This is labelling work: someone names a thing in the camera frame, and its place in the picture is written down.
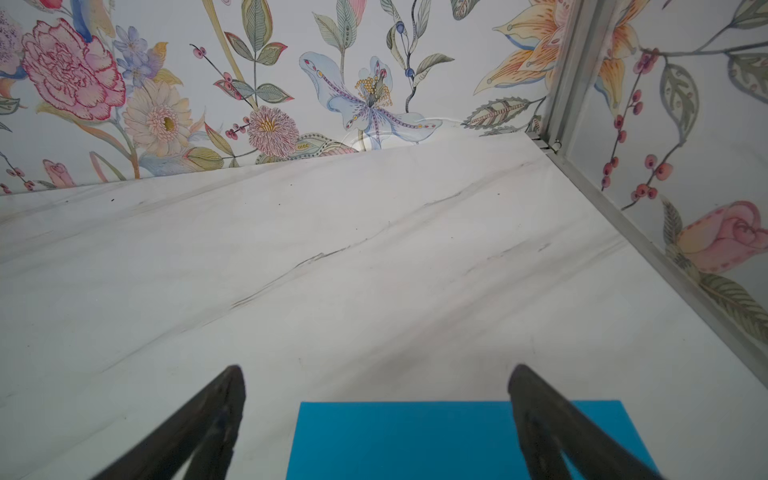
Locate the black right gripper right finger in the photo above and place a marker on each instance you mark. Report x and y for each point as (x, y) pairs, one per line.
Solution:
(554, 435)

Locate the aluminium frame corner post right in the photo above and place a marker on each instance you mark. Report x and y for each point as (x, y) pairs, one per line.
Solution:
(660, 119)

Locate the blue square paper sheet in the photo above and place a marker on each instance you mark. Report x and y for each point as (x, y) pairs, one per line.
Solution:
(429, 440)

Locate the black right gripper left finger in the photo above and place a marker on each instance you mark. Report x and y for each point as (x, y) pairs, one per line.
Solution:
(200, 436)

